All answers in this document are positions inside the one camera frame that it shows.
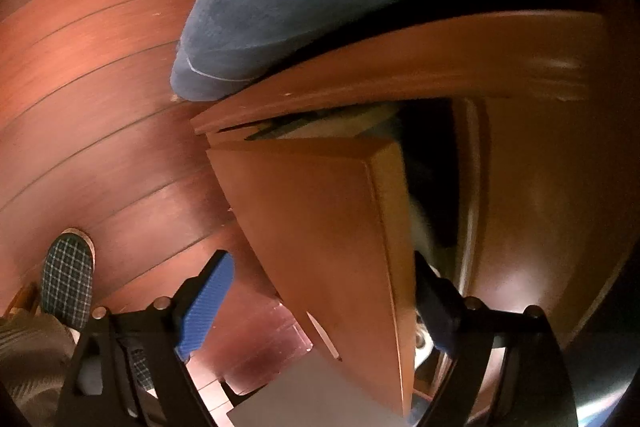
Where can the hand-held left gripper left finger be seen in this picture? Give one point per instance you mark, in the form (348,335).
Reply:
(207,302)

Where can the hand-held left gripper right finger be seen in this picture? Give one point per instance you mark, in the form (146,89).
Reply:
(437,317)

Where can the plaid slipper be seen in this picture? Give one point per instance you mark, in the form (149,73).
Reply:
(67,277)
(137,364)

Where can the person's olive trouser leg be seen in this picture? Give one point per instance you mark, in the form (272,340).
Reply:
(30,357)

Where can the wooden nightstand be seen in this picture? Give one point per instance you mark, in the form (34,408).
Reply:
(450,57)

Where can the blue checked cloth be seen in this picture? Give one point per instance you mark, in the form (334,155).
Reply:
(280,7)

